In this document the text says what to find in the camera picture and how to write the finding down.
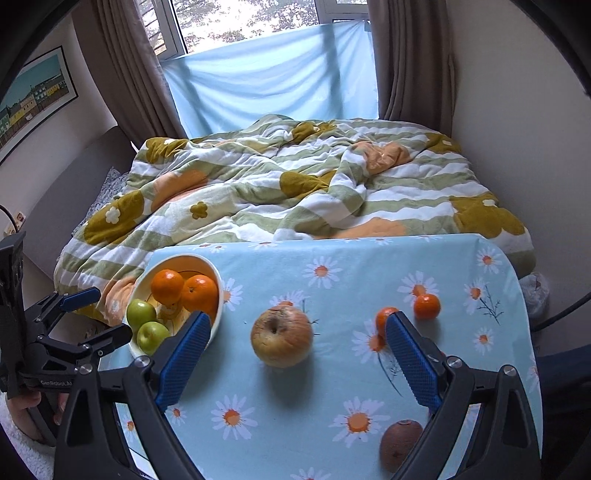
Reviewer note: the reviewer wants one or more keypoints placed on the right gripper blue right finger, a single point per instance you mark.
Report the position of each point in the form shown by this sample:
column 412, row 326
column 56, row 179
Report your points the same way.
column 418, row 359

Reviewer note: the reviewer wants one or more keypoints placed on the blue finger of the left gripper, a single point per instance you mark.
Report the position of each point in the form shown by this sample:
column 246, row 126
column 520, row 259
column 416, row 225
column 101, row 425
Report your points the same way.
column 54, row 306
column 91, row 349

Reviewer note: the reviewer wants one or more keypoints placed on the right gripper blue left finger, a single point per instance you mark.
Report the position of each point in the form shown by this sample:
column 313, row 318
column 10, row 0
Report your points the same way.
column 176, row 358

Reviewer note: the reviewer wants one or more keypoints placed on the green apple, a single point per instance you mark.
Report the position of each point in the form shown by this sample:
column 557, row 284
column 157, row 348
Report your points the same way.
column 139, row 312
column 150, row 335

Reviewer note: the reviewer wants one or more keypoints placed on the small orange tomato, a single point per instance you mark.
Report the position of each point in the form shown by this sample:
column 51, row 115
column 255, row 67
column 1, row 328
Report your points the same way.
column 427, row 307
column 381, row 319

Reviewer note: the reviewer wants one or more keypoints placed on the brown kiwi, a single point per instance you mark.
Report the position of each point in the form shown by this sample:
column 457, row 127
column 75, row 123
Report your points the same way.
column 397, row 442

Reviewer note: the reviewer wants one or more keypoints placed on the large orange mandarin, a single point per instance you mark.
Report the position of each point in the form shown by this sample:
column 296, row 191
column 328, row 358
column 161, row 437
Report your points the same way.
column 200, row 293

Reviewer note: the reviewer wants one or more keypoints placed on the large wrinkled apple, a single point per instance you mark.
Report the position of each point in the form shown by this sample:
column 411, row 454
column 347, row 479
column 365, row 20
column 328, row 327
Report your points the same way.
column 282, row 336

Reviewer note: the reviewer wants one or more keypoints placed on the left hand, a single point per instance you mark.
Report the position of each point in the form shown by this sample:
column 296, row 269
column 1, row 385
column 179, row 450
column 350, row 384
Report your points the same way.
column 18, row 407

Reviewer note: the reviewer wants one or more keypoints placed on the grey bed headboard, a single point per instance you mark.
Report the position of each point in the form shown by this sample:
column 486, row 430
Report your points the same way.
column 50, row 225

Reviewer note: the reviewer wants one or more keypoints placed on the blue daisy tablecloth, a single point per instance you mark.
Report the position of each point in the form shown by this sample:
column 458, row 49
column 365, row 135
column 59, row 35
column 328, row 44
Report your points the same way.
column 325, row 417

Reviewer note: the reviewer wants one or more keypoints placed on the framed town picture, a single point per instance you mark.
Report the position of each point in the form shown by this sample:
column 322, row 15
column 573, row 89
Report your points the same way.
column 42, row 88

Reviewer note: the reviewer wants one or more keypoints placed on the green striped floral duvet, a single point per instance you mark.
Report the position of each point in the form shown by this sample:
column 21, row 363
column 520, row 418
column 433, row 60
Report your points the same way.
column 283, row 179

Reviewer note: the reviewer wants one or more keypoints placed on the left brown curtain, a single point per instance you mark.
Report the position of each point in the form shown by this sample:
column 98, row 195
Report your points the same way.
column 128, row 75

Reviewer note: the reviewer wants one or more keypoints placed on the brown curtain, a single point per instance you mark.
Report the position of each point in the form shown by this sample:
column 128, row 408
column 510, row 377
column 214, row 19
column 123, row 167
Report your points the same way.
column 128, row 75
column 415, row 63

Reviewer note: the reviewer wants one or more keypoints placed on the right brown curtain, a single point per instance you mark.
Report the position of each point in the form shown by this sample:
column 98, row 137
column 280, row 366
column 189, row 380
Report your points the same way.
column 415, row 63

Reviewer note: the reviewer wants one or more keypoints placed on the blue window cloth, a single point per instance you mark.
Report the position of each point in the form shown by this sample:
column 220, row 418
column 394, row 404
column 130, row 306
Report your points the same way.
column 322, row 72

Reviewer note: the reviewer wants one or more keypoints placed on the white window frame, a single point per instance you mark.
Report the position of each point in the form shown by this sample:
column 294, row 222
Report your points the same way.
column 180, row 27

